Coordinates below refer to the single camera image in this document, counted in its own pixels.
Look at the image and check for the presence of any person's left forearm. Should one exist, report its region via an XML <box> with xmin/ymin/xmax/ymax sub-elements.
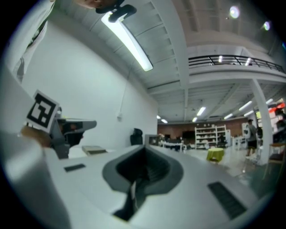
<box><xmin>4</xmin><ymin>67</ymin><xmax>52</xmax><ymax>148</ymax></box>

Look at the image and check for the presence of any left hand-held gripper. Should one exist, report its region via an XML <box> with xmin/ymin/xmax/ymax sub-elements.
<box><xmin>26</xmin><ymin>89</ymin><xmax>97</xmax><ymax>159</ymax></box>

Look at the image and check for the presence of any black office chair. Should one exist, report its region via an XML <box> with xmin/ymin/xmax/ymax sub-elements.
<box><xmin>130</xmin><ymin>128</ymin><xmax>143</xmax><ymax>146</ymax></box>

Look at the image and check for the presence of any white support pillar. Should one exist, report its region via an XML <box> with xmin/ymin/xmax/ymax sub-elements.
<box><xmin>249</xmin><ymin>78</ymin><xmax>274</xmax><ymax>158</ymax></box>

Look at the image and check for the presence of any black balcony railing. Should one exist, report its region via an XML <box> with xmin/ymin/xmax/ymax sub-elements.
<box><xmin>188</xmin><ymin>54</ymin><xmax>286</xmax><ymax>74</ymax></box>

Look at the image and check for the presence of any person's white shirt torso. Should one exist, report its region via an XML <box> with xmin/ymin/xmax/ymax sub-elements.
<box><xmin>4</xmin><ymin>0</ymin><xmax>56</xmax><ymax>84</ymax></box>

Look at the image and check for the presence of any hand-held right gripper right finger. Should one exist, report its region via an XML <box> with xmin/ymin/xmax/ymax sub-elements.
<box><xmin>131</xmin><ymin>144</ymin><xmax>261</xmax><ymax>229</ymax></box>

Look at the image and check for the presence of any green round table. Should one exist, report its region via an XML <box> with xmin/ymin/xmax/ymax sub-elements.
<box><xmin>206</xmin><ymin>148</ymin><xmax>225</xmax><ymax>165</ymax></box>

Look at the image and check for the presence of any white shelving unit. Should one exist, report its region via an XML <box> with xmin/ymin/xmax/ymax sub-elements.
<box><xmin>194</xmin><ymin>125</ymin><xmax>227</xmax><ymax>149</ymax></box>

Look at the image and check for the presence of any beige makeup box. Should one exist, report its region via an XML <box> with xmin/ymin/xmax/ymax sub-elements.
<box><xmin>81</xmin><ymin>145</ymin><xmax>108</xmax><ymax>156</ymax></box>

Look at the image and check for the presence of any black head-worn camera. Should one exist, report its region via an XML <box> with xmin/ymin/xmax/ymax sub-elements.
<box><xmin>95</xmin><ymin>4</ymin><xmax>137</xmax><ymax>23</ymax></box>

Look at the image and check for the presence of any long ceiling tube light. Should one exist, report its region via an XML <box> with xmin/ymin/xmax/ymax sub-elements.
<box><xmin>101</xmin><ymin>11</ymin><xmax>154</xmax><ymax>72</ymax></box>

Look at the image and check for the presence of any person's head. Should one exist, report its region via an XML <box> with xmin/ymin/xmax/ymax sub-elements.
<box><xmin>76</xmin><ymin>0</ymin><xmax>126</xmax><ymax>9</ymax></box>

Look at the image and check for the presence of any wooden chair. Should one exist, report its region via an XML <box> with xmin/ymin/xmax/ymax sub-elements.
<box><xmin>263</xmin><ymin>142</ymin><xmax>286</xmax><ymax>179</ymax></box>

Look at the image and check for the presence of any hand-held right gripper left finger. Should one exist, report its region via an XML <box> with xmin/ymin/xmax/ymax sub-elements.
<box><xmin>43</xmin><ymin>144</ymin><xmax>145</xmax><ymax>229</ymax></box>

